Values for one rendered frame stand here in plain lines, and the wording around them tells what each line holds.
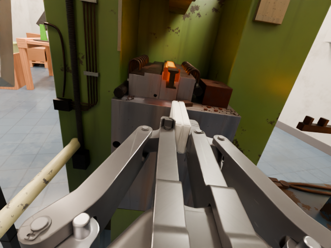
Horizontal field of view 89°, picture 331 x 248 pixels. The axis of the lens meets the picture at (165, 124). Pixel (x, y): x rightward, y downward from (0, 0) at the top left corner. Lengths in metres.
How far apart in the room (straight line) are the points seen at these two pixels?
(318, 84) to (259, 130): 2.68
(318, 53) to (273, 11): 2.88
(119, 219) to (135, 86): 0.54
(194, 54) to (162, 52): 0.18
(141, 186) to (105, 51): 0.50
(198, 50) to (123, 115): 0.64
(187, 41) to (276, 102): 0.53
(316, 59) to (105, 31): 3.25
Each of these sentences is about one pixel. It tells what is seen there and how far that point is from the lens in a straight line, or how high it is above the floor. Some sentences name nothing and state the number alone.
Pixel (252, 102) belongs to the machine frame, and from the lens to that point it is 0.77.
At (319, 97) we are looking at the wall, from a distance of 3.43.
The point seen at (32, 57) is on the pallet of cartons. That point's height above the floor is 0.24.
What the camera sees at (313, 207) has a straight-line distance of 0.74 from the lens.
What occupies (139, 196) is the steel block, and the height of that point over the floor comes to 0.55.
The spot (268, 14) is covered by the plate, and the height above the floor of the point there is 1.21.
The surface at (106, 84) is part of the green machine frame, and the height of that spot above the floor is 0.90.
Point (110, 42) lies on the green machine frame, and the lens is 0.69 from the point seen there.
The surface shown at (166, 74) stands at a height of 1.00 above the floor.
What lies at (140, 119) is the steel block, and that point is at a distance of 0.50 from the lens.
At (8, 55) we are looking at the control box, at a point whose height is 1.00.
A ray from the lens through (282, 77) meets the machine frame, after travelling 0.80.
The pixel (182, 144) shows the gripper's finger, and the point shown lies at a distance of 0.15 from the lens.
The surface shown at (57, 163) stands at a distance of 0.73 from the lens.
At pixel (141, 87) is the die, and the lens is 0.54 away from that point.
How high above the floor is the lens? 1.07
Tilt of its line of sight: 25 degrees down
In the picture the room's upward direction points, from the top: 9 degrees clockwise
